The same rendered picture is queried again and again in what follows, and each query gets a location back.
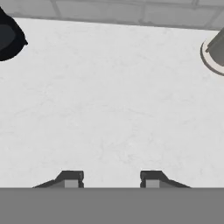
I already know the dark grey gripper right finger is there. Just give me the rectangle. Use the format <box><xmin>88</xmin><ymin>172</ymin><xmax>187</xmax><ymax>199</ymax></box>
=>
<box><xmin>139</xmin><ymin>170</ymin><xmax>192</xmax><ymax>189</ymax></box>

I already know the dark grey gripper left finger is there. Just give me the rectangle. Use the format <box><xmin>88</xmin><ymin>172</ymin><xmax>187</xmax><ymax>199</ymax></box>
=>
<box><xmin>32</xmin><ymin>170</ymin><xmax>85</xmax><ymax>189</ymax></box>

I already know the black rounded appliance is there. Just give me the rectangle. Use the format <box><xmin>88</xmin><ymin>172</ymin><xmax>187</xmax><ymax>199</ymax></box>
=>
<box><xmin>0</xmin><ymin>7</ymin><xmax>29</xmax><ymax>62</ymax></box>

